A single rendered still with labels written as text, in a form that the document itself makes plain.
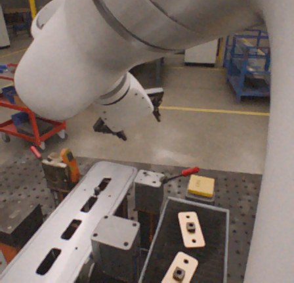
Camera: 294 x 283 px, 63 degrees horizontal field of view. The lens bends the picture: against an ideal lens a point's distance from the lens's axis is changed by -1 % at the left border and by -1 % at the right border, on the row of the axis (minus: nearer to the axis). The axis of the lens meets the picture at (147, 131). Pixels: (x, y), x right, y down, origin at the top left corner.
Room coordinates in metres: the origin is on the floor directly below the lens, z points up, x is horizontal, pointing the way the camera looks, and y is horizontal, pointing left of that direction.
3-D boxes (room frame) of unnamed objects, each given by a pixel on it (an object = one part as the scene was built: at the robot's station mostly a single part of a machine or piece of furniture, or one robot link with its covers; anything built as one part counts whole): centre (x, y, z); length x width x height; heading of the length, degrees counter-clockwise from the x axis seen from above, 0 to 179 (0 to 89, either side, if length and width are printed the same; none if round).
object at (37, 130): (2.62, 1.40, 0.49); 0.81 x 0.47 x 0.97; 65
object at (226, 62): (5.81, -2.28, 0.48); 1.20 x 0.80 x 0.95; 169
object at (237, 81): (4.44, -2.01, 0.47); 1.20 x 0.80 x 0.95; 172
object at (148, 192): (0.63, -0.01, 0.88); 0.11 x 0.10 x 0.36; 72
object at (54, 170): (0.73, 0.33, 0.88); 0.15 x 0.11 x 0.36; 72
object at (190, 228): (0.34, -0.09, 1.17); 0.08 x 0.04 x 0.01; 3
